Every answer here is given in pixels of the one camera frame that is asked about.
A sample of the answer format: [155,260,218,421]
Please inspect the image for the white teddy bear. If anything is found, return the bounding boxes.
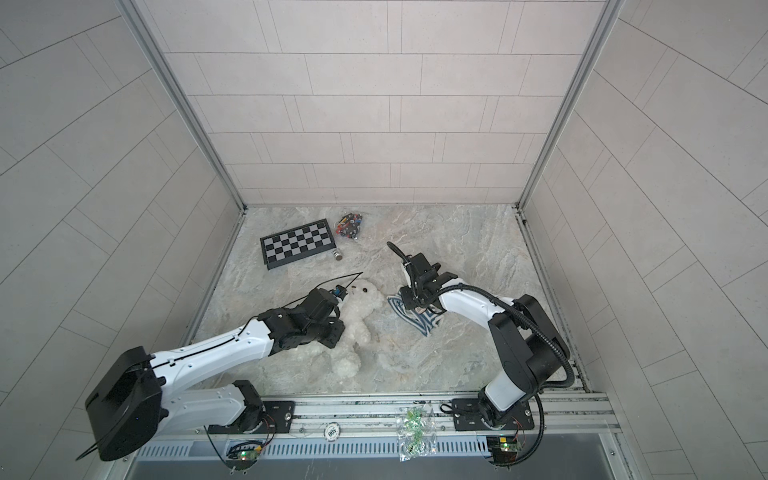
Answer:
[330,280,385,379]

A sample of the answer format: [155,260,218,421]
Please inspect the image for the blue white striped shirt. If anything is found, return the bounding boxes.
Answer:
[387,295,446,337]

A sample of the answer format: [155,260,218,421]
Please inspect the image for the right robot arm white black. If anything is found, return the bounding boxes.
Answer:
[393,247,576,428]

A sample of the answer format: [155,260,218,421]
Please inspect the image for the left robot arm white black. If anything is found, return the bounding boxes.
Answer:
[85,286,347,461]

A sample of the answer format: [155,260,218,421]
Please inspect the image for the black white chessboard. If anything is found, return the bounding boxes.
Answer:
[260,219,336,270]

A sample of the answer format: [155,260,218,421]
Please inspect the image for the bag of colourful small pieces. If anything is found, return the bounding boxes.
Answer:
[335,212,363,240]

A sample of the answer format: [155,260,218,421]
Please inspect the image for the clear bag green parts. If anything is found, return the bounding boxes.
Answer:
[396,404,437,462]

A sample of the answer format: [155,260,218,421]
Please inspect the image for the left green circuit board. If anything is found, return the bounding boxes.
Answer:
[226,440,265,471]

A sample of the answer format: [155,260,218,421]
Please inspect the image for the green circuit board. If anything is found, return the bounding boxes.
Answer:
[486,436,522,466]
[226,440,265,471]

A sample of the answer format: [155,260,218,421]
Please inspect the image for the right green circuit board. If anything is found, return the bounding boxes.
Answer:
[486,436,522,466]

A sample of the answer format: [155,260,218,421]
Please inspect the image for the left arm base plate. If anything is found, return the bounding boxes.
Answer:
[207,401,295,435]

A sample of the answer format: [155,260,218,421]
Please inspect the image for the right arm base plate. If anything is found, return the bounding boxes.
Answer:
[441,398,535,431]

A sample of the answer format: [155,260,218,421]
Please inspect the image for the black corrugated cable hose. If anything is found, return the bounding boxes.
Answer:
[386,241,577,467]

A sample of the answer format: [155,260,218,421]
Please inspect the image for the aluminium front rail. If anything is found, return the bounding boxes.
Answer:
[117,391,622,443]

